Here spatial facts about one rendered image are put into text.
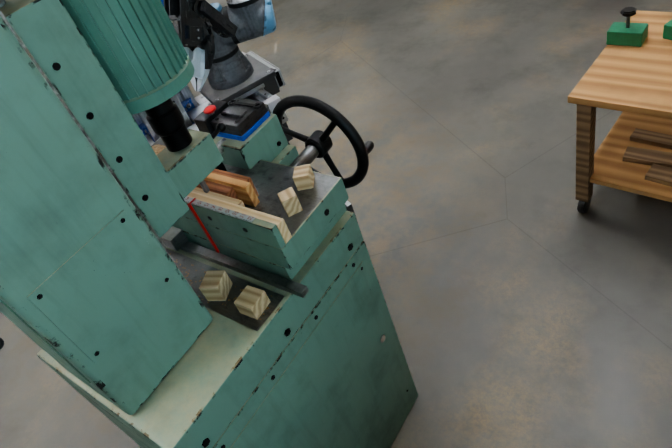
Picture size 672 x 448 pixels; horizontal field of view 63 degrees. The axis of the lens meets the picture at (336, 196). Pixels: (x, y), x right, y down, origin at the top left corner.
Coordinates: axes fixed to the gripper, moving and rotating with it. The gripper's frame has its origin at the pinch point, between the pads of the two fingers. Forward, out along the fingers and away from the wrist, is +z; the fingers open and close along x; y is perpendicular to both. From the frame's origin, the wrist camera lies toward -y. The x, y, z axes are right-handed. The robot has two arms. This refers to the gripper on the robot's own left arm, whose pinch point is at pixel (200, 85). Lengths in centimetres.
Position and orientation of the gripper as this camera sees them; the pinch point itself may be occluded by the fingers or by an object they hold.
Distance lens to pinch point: 125.6
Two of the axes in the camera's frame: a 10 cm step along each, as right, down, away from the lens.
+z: -0.3, 9.6, 2.8
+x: 8.0, 1.9, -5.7
